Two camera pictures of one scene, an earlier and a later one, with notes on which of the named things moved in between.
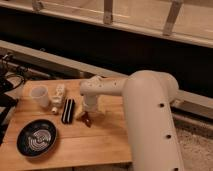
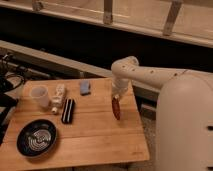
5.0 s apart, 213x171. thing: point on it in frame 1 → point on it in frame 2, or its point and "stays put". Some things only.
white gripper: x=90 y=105 → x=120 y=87
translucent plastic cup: x=41 y=95 stays put
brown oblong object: x=86 y=119 → x=116 y=108
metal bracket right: x=171 y=16 stays put
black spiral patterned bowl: x=36 y=138 stays put
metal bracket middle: x=108 y=12 stays put
